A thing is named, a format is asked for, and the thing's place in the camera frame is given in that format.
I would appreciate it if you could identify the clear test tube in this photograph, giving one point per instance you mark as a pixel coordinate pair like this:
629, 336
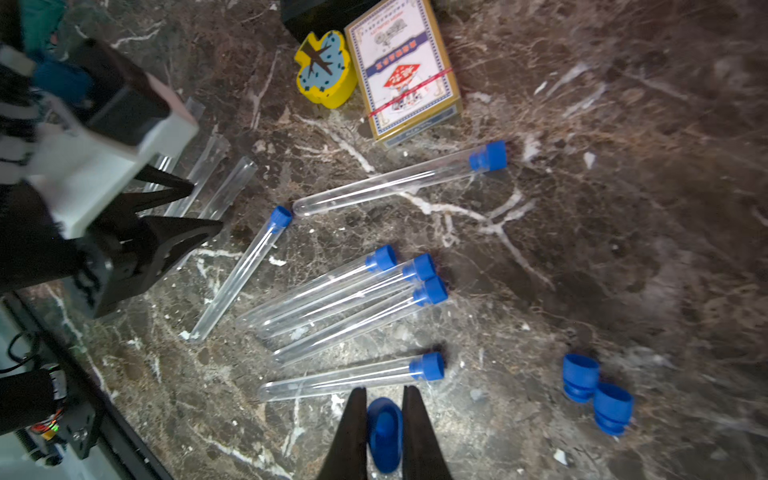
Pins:
180, 132

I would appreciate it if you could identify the test tube with blue stopper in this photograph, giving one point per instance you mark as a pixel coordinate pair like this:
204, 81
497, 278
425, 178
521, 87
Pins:
217, 205
429, 293
259, 248
322, 287
283, 319
467, 163
427, 367
216, 149

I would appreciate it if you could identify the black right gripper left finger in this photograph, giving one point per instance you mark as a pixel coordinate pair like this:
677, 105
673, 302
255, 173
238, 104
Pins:
347, 457

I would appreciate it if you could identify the yellow butterfly toy block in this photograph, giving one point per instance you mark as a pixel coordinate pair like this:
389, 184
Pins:
327, 74

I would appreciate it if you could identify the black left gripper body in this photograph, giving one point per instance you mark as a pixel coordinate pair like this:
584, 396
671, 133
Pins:
110, 94

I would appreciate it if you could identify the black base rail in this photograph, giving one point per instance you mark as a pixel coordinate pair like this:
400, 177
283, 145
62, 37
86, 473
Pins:
55, 414

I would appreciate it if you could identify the playing card box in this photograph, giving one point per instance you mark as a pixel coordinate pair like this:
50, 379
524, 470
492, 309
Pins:
403, 69

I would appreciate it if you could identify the folding chess board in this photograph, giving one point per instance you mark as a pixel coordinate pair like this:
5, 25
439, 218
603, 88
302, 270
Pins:
301, 17

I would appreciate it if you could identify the blue stopper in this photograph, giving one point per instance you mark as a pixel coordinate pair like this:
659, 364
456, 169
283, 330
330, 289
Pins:
613, 408
385, 434
580, 377

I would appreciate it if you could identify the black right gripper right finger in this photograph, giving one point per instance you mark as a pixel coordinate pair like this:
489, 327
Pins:
422, 458

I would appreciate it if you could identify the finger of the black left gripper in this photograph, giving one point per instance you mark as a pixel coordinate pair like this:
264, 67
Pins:
170, 189
118, 266

